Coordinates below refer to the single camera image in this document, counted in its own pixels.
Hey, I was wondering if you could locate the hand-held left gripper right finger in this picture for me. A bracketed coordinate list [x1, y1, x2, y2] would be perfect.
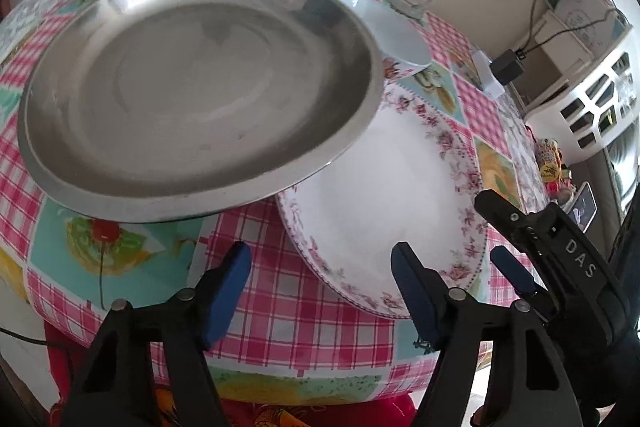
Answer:
[390, 242, 586, 427]

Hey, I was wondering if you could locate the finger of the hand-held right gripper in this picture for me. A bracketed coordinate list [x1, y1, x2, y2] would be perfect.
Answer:
[490, 245, 559, 324]
[474, 189, 632, 344]

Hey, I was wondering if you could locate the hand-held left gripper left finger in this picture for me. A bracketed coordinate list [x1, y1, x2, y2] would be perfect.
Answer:
[60, 241, 253, 427]

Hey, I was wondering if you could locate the white floral rimmed plate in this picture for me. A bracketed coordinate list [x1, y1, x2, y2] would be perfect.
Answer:
[276, 77, 490, 320]

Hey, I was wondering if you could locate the stainless steel plate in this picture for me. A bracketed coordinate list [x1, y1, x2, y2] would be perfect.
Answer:
[17, 0, 386, 224]

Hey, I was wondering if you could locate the smartphone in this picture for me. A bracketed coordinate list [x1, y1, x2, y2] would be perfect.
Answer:
[567, 183, 597, 228]

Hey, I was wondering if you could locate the pink checkered tablecloth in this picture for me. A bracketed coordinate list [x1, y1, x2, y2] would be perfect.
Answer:
[0, 0, 551, 405]

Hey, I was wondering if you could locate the yellow red snack packet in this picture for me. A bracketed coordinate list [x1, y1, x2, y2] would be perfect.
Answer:
[535, 138, 563, 182]

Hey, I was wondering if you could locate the white plastic basket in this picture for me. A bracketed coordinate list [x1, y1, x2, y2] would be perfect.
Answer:
[522, 49, 640, 162]

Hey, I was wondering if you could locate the red printed cloth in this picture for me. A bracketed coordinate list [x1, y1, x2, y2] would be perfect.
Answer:
[45, 322, 416, 427]

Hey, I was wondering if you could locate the white charger box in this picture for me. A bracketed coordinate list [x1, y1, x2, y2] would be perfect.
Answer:
[472, 51, 505, 98]

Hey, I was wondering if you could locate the black power adapter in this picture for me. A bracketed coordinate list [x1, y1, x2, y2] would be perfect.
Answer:
[492, 49, 526, 84]

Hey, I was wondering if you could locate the cardboard box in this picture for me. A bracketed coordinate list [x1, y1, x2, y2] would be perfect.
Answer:
[552, 0, 628, 52]

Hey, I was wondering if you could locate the black power cable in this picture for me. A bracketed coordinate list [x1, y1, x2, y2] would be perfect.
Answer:
[517, 0, 628, 58]

